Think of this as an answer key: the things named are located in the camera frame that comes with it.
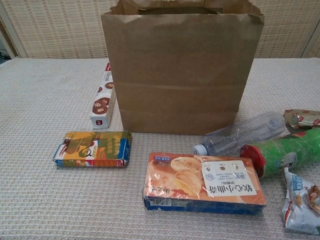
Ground orange cookie box blue sides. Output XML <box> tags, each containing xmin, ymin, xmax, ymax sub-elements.
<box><xmin>142</xmin><ymin>152</ymin><xmax>268</xmax><ymax>216</ymax></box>

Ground clear plastic water bottle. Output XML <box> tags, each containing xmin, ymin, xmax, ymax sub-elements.
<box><xmin>192</xmin><ymin>112</ymin><xmax>286</xmax><ymax>157</ymax></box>

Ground green chip can red lid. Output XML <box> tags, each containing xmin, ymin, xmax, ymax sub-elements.
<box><xmin>239</xmin><ymin>127</ymin><xmax>320</xmax><ymax>180</ymax></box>

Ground white crinkled snack bag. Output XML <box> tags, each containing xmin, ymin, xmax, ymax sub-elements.
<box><xmin>281</xmin><ymin>152</ymin><xmax>320</xmax><ymax>236</ymax></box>

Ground brown paper bag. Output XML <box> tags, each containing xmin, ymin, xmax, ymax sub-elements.
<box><xmin>100</xmin><ymin>0</ymin><xmax>265</xmax><ymax>137</ymax></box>

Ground long white cookie-print box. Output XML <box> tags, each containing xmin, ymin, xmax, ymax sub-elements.
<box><xmin>89</xmin><ymin>61</ymin><xmax>116</xmax><ymax>130</ymax></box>

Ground yellow blue flattened carton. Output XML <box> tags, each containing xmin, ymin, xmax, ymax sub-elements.
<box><xmin>51</xmin><ymin>131</ymin><xmax>133</xmax><ymax>169</ymax></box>

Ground beige woven folding screen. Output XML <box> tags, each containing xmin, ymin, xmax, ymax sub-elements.
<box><xmin>0</xmin><ymin>0</ymin><xmax>320</xmax><ymax>60</ymax></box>

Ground white woven tablecloth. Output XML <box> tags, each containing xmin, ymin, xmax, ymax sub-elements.
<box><xmin>0</xmin><ymin>57</ymin><xmax>320</xmax><ymax>240</ymax></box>

